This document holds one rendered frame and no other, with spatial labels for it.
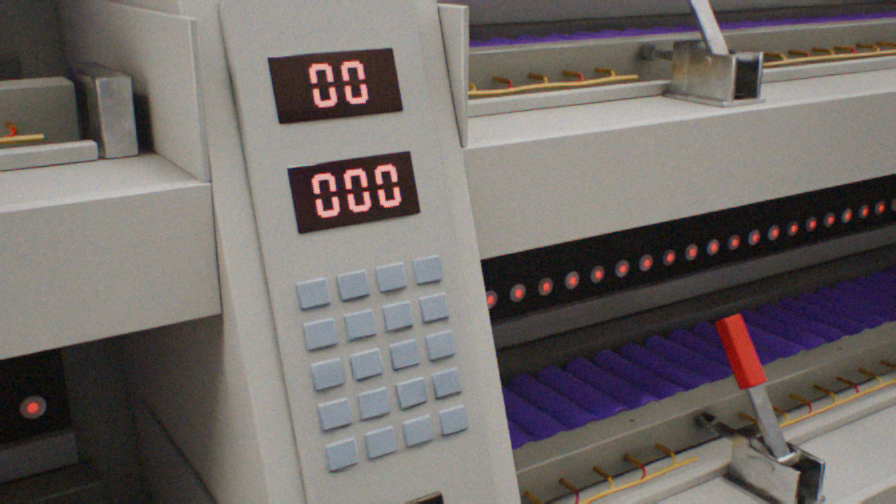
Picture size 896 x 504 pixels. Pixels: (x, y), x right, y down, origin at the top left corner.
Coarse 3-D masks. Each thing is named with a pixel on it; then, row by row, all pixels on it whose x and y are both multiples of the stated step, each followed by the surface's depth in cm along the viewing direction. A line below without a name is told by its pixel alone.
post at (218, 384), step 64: (128, 0) 34; (192, 0) 30; (448, 128) 34; (448, 192) 34; (256, 256) 30; (192, 320) 35; (256, 320) 30; (128, 384) 47; (192, 384) 36; (256, 384) 30; (192, 448) 38; (256, 448) 30
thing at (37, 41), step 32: (0, 0) 45; (32, 0) 46; (0, 32) 45; (32, 32) 46; (32, 64) 46; (64, 64) 47; (608, 320) 63; (64, 352) 46; (96, 352) 47; (96, 384) 47; (96, 416) 47; (128, 416) 47; (96, 448) 47; (128, 448) 47; (128, 480) 47
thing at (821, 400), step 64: (832, 192) 70; (512, 256) 55; (576, 256) 58; (640, 256) 61; (704, 256) 64; (768, 256) 67; (832, 256) 71; (512, 320) 56; (576, 320) 58; (640, 320) 60; (704, 320) 62; (768, 320) 61; (832, 320) 61; (512, 384) 53; (576, 384) 52; (640, 384) 53; (704, 384) 53; (768, 384) 51; (832, 384) 55; (512, 448) 46; (576, 448) 45; (640, 448) 47; (704, 448) 50; (768, 448) 45; (832, 448) 49
